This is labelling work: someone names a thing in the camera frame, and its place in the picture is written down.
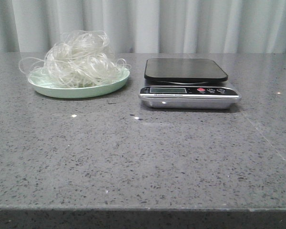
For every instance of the white pleated curtain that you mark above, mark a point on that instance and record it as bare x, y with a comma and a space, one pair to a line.
148, 26

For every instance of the white vermicelli noodle bundle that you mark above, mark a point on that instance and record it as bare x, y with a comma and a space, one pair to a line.
81, 59

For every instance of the light green round plate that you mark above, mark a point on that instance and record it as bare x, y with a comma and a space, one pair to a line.
49, 89

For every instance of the black silver kitchen scale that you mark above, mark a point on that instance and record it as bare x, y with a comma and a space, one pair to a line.
187, 84

